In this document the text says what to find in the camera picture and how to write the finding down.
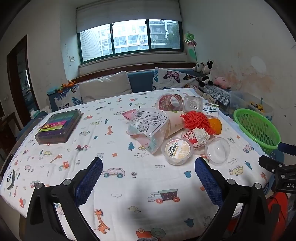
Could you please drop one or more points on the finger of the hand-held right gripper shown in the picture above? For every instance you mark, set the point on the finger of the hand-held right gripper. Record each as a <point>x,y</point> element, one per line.
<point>269,163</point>
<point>286,147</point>

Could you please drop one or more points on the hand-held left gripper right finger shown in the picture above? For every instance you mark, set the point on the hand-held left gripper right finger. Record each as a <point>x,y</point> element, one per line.
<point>208,183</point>

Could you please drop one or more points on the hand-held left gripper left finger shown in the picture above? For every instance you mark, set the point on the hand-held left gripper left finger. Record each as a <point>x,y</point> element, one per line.
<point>89,182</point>

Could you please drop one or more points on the clear plastic dome lid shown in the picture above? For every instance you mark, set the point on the clear plastic dome lid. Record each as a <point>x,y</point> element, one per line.
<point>217,150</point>

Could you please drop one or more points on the green plastic basket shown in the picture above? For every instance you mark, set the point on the green plastic basket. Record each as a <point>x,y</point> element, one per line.
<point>254,125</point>

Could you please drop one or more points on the white paper cup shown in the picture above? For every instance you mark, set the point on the white paper cup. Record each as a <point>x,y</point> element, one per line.
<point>174,125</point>

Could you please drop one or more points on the orange plastic object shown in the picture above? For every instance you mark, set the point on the orange plastic object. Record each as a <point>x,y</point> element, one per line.
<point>277,206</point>

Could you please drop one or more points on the sealed pudding cup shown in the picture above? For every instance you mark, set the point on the sealed pudding cup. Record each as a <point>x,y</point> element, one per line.
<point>177,149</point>

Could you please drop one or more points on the crumpled red white wrapper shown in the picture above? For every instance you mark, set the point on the crumpled red white wrapper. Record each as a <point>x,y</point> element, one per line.
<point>198,136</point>

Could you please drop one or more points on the yellow toy truck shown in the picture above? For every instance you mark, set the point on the yellow toy truck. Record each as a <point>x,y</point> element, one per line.
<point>261,107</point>
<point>253,104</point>

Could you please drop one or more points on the orange fruit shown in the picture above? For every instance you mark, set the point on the orange fruit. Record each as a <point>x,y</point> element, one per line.
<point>217,126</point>

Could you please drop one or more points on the red mesh net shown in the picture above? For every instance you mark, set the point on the red mesh net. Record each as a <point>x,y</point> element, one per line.
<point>196,120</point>

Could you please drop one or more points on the clear case of coloured markers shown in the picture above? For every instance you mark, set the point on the clear case of coloured markers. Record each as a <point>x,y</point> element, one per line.
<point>57,126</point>

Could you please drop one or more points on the clear plastic storage bin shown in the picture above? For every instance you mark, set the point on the clear plastic storage bin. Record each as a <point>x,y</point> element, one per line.
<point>240,99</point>

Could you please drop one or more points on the small milk carton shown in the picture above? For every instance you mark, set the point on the small milk carton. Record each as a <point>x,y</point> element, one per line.
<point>211,109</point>

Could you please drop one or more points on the pink paper piece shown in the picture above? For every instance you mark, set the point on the pink paper piece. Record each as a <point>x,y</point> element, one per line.
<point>129,114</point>

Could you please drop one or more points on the clear square plastic container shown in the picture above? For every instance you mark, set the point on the clear square plastic container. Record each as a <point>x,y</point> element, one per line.
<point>193,104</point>

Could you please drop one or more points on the clear printed plastic bag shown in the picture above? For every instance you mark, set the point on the clear printed plastic bag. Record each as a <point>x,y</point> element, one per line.
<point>148,122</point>

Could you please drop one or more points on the tissue box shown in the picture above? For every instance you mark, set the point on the tissue box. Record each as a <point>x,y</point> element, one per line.
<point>37,114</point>

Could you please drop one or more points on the beige garment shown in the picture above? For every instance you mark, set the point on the beige garment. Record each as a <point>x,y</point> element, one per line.
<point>209,97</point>

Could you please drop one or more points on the small butterfly print cushion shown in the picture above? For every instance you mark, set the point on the small butterfly print cushion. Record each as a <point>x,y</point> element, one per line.
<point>69,97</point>

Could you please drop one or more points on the dark striped cloth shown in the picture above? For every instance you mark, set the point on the dark striped cloth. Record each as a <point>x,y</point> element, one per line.
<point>217,93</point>

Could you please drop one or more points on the clear round printed cup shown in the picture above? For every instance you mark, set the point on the clear round printed cup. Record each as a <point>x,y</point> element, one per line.
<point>166,102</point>

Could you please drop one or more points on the pink plush toy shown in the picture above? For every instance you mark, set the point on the pink plush toy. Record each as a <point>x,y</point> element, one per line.
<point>222,82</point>

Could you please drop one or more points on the beige cushion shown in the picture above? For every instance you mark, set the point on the beige cushion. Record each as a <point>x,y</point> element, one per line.
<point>104,87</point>

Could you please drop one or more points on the orange toy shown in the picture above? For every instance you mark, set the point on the orange toy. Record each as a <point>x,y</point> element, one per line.
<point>68,84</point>

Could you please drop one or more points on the black white cow plush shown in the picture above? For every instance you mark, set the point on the black white cow plush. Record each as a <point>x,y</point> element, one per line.
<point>207,78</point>

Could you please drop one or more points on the large butterfly print cushion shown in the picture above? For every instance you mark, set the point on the large butterfly print cushion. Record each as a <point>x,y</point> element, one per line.
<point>173,78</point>

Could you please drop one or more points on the blue sofa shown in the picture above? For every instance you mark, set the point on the blue sofa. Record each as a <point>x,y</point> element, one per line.
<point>141,81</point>

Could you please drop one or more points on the grey white plush toy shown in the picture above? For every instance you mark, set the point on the grey white plush toy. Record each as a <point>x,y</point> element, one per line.
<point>198,67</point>

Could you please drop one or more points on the dark wooden door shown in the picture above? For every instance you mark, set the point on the dark wooden door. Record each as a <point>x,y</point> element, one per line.
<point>23,81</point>

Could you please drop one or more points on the colourful pinwheel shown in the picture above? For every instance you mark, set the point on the colourful pinwheel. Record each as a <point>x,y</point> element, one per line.
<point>190,41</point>

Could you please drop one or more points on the window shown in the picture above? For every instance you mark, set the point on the window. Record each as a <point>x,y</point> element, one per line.
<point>129,37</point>

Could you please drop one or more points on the white roller blind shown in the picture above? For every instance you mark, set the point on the white roller blind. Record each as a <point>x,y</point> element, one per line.
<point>127,11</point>

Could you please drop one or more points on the white wall switch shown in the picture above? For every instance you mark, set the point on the white wall switch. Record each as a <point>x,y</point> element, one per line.
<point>72,58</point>

